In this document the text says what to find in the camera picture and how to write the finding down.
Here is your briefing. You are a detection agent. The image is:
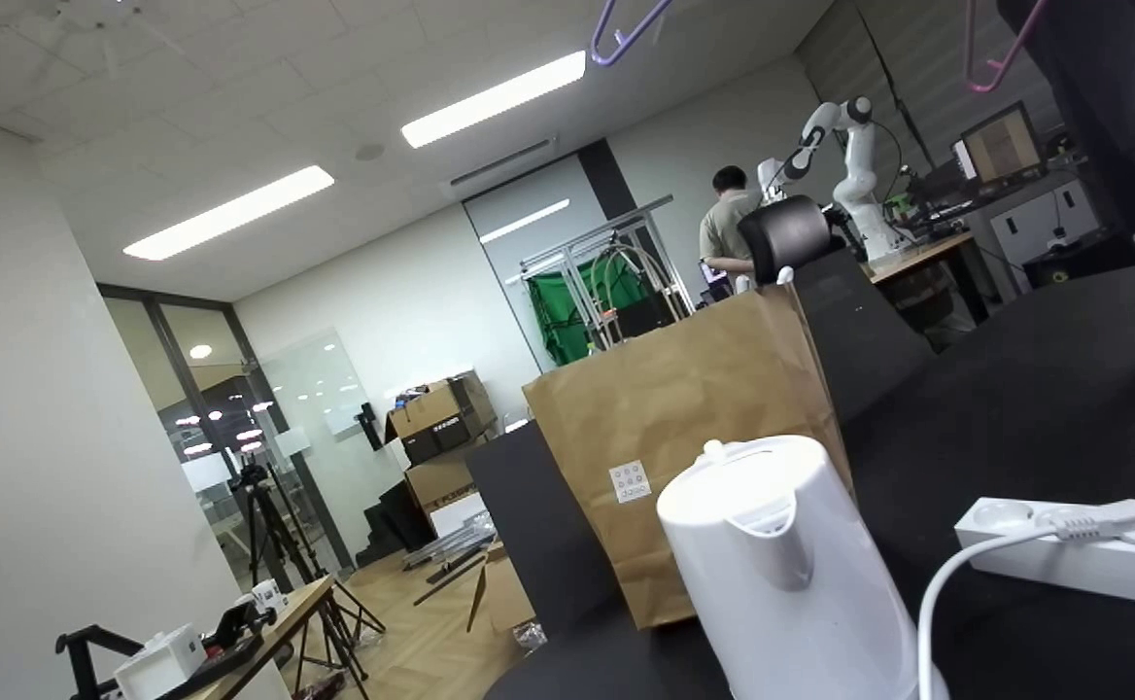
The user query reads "black camera tripod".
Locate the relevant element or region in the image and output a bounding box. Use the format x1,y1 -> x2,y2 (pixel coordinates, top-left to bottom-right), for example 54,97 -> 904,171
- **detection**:
224,453 -> 327,593

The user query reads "brown paper bag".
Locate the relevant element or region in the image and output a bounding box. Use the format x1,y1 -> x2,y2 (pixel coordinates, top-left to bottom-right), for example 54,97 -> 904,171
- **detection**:
522,283 -> 853,632

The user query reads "pink clothes hanger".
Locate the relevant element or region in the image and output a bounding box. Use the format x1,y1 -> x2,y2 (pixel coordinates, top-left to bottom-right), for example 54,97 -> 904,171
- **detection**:
961,0 -> 1053,97

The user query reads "black office chair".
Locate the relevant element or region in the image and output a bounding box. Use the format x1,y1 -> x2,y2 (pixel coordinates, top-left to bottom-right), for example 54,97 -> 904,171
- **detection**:
736,197 -> 846,283

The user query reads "wooden folding table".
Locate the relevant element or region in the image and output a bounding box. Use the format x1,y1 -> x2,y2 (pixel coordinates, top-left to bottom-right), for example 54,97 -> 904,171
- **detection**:
187,573 -> 392,700

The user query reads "small white box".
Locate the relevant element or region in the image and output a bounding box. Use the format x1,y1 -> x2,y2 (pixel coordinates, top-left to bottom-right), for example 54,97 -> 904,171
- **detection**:
110,621 -> 211,700

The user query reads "person in grey shirt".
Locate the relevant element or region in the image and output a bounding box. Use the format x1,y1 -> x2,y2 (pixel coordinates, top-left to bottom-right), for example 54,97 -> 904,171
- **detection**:
694,162 -> 763,302

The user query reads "large cardboard box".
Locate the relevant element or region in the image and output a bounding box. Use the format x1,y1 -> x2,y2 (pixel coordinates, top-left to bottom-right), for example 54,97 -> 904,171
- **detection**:
386,369 -> 502,465

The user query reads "white power strip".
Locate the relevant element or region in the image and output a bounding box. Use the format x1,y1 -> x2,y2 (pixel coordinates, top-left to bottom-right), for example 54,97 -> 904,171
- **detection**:
951,495 -> 1135,613

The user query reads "wooden desk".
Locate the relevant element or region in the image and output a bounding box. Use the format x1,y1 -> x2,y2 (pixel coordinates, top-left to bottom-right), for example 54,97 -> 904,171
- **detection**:
862,229 -> 992,293

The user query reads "purple clothes hanger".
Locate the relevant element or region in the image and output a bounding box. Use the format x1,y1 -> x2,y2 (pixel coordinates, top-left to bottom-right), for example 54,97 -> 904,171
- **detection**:
588,0 -> 675,68

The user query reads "small cardboard box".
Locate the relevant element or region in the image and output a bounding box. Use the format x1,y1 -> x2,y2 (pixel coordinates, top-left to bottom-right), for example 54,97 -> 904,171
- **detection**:
400,446 -> 482,514

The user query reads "white electric kettle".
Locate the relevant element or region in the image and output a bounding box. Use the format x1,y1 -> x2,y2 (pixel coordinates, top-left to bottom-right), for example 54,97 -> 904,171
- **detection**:
654,431 -> 951,700

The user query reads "metal clothes rack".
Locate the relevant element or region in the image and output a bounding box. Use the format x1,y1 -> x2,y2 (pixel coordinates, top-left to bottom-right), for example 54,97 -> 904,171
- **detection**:
506,190 -> 694,359

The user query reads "green cloth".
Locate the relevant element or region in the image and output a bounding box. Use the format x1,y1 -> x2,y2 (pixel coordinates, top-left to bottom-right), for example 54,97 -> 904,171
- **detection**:
522,247 -> 655,369

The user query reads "long ceiling light strip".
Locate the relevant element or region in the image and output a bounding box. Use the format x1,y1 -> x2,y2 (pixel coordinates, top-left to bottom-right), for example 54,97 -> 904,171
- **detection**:
395,45 -> 592,150
121,160 -> 339,265

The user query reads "black hanging garment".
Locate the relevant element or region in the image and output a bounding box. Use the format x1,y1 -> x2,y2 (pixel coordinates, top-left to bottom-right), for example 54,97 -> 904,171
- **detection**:
995,0 -> 1135,316

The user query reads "white power cable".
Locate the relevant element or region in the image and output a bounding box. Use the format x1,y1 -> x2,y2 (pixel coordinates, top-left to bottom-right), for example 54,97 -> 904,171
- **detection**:
909,496 -> 1135,700

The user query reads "computer monitor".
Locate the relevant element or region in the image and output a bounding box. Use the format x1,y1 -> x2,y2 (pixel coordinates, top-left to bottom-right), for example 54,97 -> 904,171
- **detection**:
949,99 -> 1044,186

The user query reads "white cabinet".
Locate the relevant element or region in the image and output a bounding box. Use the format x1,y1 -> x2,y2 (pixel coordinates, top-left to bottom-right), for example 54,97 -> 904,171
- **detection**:
984,171 -> 1102,272

